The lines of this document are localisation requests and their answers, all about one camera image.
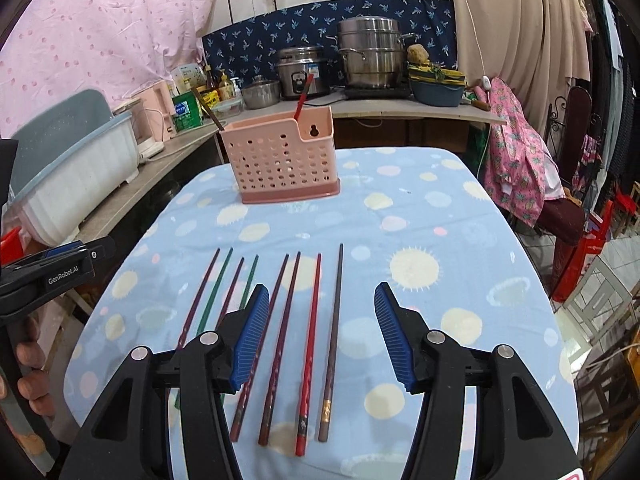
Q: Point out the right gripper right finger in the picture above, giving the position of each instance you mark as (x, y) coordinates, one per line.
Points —
(517, 433)

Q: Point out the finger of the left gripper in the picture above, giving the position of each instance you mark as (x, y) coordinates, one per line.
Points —
(69, 248)

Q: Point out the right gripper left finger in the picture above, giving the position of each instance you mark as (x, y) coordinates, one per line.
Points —
(126, 434)

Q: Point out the dark red chopstick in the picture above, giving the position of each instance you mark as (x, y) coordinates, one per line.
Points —
(196, 301)
(227, 299)
(271, 395)
(244, 397)

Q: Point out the bright red chopstick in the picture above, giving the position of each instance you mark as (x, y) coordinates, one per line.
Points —
(303, 96)
(305, 387)

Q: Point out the green chopstick gold band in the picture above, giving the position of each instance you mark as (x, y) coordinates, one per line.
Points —
(213, 293)

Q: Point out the brown chopstick gold band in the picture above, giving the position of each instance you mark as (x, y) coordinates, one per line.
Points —
(327, 398)

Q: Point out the pink perforated utensil holder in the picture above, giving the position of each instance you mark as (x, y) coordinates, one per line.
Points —
(275, 159)

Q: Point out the left hand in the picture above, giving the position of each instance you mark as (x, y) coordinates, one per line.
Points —
(34, 386)

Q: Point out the white dish rack tub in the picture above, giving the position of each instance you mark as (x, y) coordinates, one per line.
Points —
(69, 159)

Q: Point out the light blue dotted tablecloth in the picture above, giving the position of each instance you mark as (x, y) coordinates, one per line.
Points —
(414, 218)

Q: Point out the wooden counter shelf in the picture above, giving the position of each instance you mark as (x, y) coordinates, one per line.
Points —
(117, 204)

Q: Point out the pink electric kettle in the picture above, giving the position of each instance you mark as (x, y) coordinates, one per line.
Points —
(157, 102)

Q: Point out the green detergent bottle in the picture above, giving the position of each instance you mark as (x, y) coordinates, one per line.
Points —
(187, 112)

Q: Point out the red plastic stool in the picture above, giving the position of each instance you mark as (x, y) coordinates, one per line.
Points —
(571, 262)

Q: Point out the clear plastic food box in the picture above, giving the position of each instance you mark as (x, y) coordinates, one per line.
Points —
(228, 108)

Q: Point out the pink dotted curtain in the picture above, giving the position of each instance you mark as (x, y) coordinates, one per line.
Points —
(119, 47)

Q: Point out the small steel pot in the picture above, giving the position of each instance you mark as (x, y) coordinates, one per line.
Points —
(261, 93)

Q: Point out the navy patterned cloth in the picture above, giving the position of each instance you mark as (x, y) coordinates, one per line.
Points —
(250, 48)

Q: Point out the pink floral garment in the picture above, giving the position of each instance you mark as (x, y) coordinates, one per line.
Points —
(520, 174)

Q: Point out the silver rice cooker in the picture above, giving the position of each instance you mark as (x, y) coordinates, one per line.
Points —
(296, 64)

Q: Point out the black induction cooker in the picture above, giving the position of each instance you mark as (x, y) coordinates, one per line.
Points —
(392, 93)

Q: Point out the stainless steel steamer pot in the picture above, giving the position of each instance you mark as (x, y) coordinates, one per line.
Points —
(373, 50)

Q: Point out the blue bowl with vegetables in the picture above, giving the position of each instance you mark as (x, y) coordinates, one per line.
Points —
(434, 85)

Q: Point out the beige curtain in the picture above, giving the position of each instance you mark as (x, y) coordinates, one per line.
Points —
(537, 47)

